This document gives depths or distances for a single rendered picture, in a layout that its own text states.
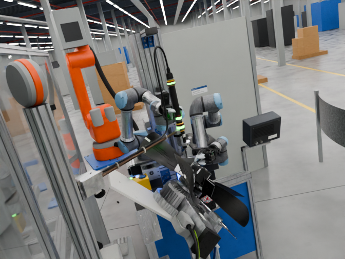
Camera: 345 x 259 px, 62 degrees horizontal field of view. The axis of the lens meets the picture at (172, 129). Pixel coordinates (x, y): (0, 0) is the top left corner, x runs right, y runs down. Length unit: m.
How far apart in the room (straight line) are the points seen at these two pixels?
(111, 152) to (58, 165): 4.47
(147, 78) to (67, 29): 3.13
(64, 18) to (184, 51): 2.61
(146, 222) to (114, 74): 8.29
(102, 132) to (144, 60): 3.21
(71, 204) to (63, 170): 0.14
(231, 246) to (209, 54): 2.12
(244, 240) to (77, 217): 1.70
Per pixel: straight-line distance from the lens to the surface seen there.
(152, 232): 1.58
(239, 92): 3.75
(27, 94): 1.03
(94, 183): 1.20
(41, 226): 1.22
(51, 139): 1.08
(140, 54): 2.45
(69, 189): 1.14
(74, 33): 5.42
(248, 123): 2.15
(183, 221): 1.33
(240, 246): 2.61
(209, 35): 3.55
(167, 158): 1.57
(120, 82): 9.63
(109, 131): 5.52
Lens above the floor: 1.91
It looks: 17 degrees down
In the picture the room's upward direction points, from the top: 13 degrees counter-clockwise
